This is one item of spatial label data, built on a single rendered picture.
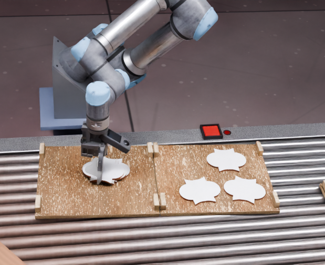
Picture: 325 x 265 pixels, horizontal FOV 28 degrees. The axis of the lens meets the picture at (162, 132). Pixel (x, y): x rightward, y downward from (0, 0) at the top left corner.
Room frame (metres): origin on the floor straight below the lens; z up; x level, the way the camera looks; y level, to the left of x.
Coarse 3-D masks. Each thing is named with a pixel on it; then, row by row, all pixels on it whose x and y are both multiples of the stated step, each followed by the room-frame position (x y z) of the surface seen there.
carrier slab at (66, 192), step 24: (48, 168) 1.70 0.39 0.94; (72, 168) 1.72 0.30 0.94; (144, 168) 1.75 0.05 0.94; (48, 192) 1.59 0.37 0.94; (72, 192) 1.60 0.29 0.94; (96, 192) 1.61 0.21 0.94; (120, 192) 1.62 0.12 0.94; (144, 192) 1.63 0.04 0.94; (48, 216) 1.48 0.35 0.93; (72, 216) 1.49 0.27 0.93; (96, 216) 1.50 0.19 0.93; (120, 216) 1.52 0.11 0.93; (144, 216) 1.53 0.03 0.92
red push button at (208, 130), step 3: (204, 126) 2.03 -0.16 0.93; (207, 126) 2.03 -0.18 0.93; (210, 126) 2.03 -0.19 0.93; (213, 126) 2.04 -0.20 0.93; (216, 126) 2.04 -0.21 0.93; (204, 129) 2.01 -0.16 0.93; (207, 129) 2.01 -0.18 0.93; (210, 129) 2.01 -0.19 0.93; (213, 129) 2.02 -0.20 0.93; (216, 129) 2.02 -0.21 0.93; (204, 132) 1.99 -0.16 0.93; (207, 132) 1.99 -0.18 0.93; (210, 132) 1.99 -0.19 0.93; (213, 132) 2.00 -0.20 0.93; (216, 132) 2.00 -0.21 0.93; (207, 135) 1.98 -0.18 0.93; (210, 135) 1.98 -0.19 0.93
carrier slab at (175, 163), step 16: (160, 160) 1.80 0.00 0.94; (176, 160) 1.81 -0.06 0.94; (192, 160) 1.81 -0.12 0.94; (256, 160) 1.85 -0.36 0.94; (160, 176) 1.71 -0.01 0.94; (176, 176) 1.72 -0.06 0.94; (192, 176) 1.73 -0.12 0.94; (208, 176) 1.74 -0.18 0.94; (224, 176) 1.74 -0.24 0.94; (240, 176) 1.75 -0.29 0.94; (256, 176) 1.76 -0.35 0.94; (160, 192) 1.63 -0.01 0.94; (176, 192) 1.64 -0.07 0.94; (224, 192) 1.66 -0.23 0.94; (160, 208) 1.56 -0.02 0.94; (176, 208) 1.56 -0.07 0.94; (192, 208) 1.57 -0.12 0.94; (208, 208) 1.58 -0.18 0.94; (224, 208) 1.58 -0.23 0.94; (240, 208) 1.59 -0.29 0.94; (256, 208) 1.60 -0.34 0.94; (272, 208) 1.60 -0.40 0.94
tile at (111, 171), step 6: (90, 162) 1.73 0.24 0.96; (108, 162) 1.73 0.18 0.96; (114, 162) 1.74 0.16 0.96; (84, 168) 1.69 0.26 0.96; (108, 168) 1.70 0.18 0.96; (114, 168) 1.71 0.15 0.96; (120, 168) 1.71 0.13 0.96; (84, 174) 1.67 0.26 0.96; (90, 174) 1.67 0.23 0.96; (102, 174) 1.67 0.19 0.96; (108, 174) 1.67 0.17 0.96; (114, 174) 1.68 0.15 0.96; (120, 174) 1.68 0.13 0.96; (90, 180) 1.63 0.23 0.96; (96, 180) 1.64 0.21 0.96; (102, 180) 1.64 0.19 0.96; (108, 180) 1.64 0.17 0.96
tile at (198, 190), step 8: (192, 184) 1.68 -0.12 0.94; (200, 184) 1.68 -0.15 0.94; (208, 184) 1.69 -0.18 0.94; (216, 184) 1.69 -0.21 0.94; (184, 192) 1.63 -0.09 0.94; (192, 192) 1.64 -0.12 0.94; (200, 192) 1.64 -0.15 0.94; (208, 192) 1.64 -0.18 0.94; (216, 192) 1.65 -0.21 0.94; (192, 200) 1.60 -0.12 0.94; (200, 200) 1.60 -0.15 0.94; (208, 200) 1.61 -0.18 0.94
